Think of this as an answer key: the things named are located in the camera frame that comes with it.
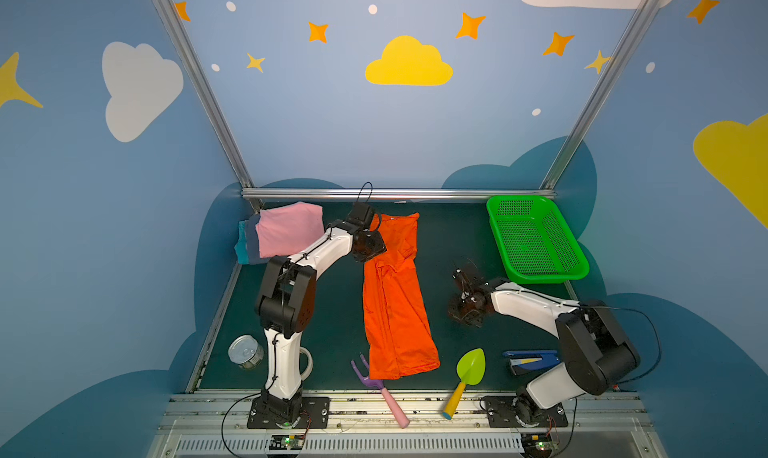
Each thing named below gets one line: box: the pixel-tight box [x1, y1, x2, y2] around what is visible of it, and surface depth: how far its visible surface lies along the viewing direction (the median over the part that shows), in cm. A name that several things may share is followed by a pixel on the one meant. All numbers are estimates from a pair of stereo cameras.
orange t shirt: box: [363, 213, 440, 381], surface depth 93 cm
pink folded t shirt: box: [256, 202, 325, 259], surface depth 106 cm
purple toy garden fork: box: [351, 354, 411, 429], surface depth 79 cm
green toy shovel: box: [442, 347, 486, 420], surface depth 83 cm
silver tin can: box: [228, 334, 264, 369], surface depth 80 cm
